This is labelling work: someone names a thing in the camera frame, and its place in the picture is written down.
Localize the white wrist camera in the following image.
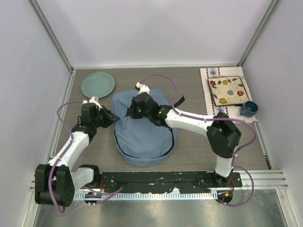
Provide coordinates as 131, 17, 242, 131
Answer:
135, 82, 150, 95
82, 96, 102, 110

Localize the patterned white placemat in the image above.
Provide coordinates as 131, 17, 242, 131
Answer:
200, 67, 257, 123

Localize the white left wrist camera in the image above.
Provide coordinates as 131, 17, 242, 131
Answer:
82, 96, 102, 110

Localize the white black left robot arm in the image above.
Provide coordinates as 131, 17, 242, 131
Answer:
35, 101, 120, 212

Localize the light blue student backpack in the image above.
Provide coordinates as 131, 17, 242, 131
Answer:
112, 90, 178, 167

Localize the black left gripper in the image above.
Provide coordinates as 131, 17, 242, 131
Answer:
93, 105, 119, 129

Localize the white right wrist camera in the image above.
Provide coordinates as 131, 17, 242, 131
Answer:
135, 82, 150, 95

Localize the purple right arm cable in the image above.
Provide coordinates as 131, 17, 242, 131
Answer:
139, 73, 258, 208

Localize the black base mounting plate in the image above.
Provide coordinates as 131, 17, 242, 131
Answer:
101, 171, 242, 194

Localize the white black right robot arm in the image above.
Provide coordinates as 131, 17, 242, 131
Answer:
126, 92, 241, 187

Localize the floral square ceramic plate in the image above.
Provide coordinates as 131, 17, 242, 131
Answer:
207, 76, 250, 106

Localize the dark blue ceramic mug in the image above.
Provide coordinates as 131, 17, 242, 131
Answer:
240, 101, 258, 117

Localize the slotted white cable duct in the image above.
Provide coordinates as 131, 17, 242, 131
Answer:
74, 191, 217, 201

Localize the pale green round plate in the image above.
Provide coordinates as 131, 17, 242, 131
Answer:
80, 71, 116, 98

